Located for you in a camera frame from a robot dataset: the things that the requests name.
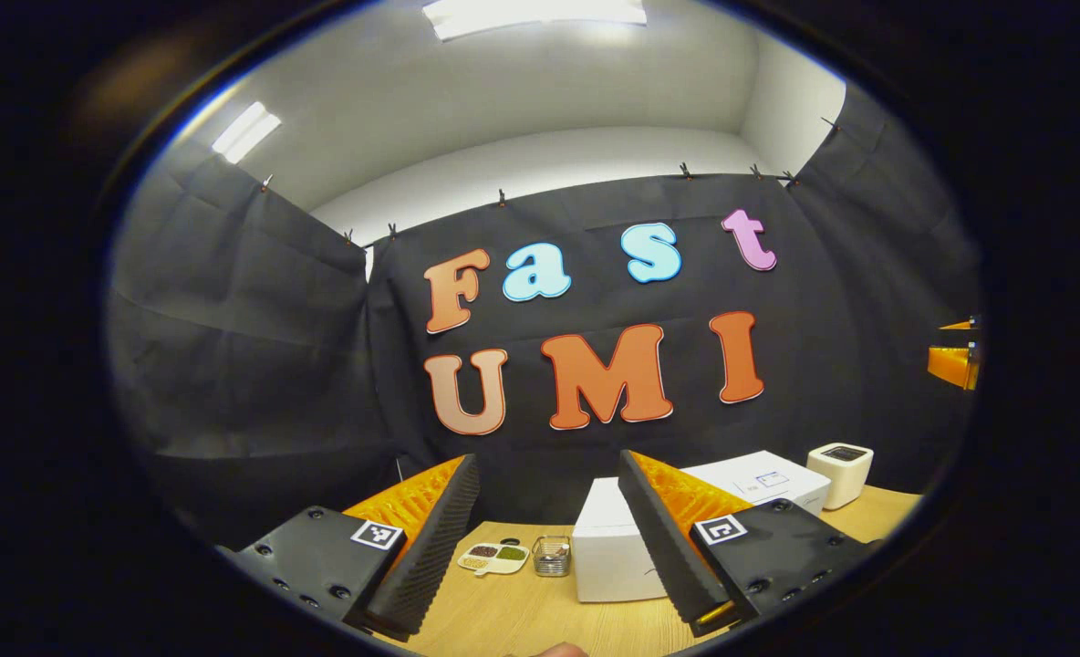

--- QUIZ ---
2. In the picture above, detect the cream white toaster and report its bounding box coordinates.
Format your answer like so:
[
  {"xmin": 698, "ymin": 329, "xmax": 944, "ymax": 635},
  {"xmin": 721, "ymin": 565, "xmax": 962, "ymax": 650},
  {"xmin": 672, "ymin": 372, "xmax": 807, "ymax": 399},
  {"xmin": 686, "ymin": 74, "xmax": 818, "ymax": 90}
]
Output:
[{"xmin": 806, "ymin": 443, "xmax": 875, "ymax": 510}]

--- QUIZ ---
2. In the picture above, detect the white divided dish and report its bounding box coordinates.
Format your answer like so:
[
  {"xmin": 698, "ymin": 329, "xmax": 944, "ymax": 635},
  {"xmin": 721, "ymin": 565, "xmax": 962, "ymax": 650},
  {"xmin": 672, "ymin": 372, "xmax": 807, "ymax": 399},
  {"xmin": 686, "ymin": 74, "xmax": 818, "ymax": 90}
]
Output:
[{"xmin": 457, "ymin": 542, "xmax": 530, "ymax": 576}]

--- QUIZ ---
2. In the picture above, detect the narrow ceiling light panel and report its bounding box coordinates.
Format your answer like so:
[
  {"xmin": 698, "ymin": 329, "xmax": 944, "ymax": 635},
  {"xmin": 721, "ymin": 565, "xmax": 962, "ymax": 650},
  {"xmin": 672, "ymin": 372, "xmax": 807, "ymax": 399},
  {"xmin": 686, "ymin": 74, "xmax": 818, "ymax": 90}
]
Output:
[{"xmin": 212, "ymin": 101, "xmax": 282, "ymax": 165}]

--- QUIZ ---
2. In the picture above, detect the metal mesh utensil holder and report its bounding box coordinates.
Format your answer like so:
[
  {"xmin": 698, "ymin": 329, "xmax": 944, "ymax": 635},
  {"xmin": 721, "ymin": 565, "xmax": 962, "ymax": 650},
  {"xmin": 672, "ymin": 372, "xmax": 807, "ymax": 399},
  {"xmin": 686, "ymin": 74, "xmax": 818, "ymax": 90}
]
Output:
[{"xmin": 532, "ymin": 536, "xmax": 573, "ymax": 578}]

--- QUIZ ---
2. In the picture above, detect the wide ceiling light panel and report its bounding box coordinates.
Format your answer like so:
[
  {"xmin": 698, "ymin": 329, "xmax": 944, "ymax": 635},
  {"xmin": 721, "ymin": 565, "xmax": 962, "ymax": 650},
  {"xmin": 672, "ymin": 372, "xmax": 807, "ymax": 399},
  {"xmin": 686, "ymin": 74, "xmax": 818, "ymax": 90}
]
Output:
[{"xmin": 423, "ymin": 0, "xmax": 648, "ymax": 42}]

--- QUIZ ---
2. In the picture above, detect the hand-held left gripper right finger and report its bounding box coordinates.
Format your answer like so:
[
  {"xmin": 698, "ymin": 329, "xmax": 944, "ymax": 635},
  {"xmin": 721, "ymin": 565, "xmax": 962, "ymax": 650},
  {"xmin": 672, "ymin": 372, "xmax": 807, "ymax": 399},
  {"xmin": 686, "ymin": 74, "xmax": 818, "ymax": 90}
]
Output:
[{"xmin": 618, "ymin": 449, "xmax": 878, "ymax": 637}]

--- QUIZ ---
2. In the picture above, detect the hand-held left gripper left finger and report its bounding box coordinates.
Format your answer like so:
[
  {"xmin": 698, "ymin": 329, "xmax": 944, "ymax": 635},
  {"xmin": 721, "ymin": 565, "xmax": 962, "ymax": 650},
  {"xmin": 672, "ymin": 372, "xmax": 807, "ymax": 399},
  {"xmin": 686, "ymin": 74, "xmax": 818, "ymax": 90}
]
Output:
[{"xmin": 216, "ymin": 454, "xmax": 482, "ymax": 640}]

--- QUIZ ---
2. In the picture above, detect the white microwave oven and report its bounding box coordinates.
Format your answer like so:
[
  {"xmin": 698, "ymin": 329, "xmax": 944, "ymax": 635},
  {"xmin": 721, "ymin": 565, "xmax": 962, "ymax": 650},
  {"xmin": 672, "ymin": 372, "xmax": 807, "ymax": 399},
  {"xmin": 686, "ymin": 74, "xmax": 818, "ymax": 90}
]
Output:
[{"xmin": 572, "ymin": 450, "xmax": 831, "ymax": 603}]

